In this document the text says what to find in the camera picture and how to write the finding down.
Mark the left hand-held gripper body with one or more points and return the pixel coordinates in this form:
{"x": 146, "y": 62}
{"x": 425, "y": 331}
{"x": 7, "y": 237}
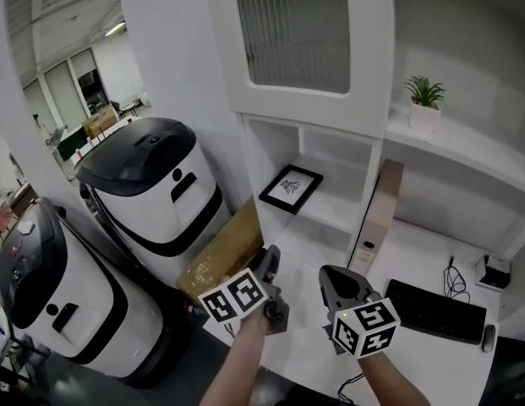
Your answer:
{"x": 232, "y": 296}

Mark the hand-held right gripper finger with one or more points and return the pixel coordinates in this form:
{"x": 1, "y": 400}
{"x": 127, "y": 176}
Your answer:
{"x": 357, "y": 288}
{"x": 329, "y": 294}

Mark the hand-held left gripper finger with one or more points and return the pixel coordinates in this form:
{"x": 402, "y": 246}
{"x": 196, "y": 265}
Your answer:
{"x": 268, "y": 267}

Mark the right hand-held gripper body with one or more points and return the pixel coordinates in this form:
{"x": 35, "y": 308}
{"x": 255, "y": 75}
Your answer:
{"x": 365, "y": 328}

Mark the black framed picture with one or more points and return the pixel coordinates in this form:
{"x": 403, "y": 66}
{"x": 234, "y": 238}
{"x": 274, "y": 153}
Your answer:
{"x": 291, "y": 188}

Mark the person's left forearm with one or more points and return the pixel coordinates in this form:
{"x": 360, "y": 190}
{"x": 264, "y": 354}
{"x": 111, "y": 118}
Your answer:
{"x": 241, "y": 362}

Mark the person's right forearm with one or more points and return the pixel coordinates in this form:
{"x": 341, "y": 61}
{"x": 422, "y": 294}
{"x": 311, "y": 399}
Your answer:
{"x": 393, "y": 383}

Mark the white desk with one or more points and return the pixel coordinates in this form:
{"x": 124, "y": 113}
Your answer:
{"x": 448, "y": 370}

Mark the grey computer mouse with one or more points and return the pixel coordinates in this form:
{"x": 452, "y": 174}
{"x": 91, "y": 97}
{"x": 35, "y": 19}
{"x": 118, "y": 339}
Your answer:
{"x": 489, "y": 338}

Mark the white desk hutch shelving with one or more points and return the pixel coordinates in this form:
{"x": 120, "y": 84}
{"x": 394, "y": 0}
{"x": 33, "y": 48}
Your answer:
{"x": 456, "y": 163}

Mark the small red-capped bottle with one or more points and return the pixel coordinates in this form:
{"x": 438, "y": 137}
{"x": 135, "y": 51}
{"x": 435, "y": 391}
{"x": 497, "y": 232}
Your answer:
{"x": 196, "y": 311}

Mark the brown cardboard box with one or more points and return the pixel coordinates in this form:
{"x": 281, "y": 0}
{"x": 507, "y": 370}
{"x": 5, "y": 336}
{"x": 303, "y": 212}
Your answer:
{"x": 224, "y": 252}

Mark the beige file binder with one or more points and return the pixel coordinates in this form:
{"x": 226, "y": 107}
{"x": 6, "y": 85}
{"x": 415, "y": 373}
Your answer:
{"x": 378, "y": 222}

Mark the black keyboard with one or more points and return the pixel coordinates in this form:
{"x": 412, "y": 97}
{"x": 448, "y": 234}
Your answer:
{"x": 435, "y": 311}

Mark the white and black service robot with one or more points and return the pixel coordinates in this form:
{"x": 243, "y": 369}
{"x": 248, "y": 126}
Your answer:
{"x": 160, "y": 184}
{"x": 84, "y": 303}

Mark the green and white tissue box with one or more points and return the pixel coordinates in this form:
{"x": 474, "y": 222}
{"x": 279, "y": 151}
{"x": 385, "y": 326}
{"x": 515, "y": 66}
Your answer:
{"x": 492, "y": 271}

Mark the small potted green plant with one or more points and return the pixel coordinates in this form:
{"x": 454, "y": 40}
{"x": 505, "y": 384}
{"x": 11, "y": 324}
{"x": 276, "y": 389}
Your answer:
{"x": 424, "y": 104}

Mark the white glass cabinet door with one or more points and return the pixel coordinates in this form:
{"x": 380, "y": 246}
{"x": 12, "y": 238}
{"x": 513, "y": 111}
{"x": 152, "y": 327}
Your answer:
{"x": 296, "y": 36}

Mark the ceiling tube light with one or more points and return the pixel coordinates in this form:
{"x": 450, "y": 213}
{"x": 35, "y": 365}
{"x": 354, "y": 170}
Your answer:
{"x": 115, "y": 29}

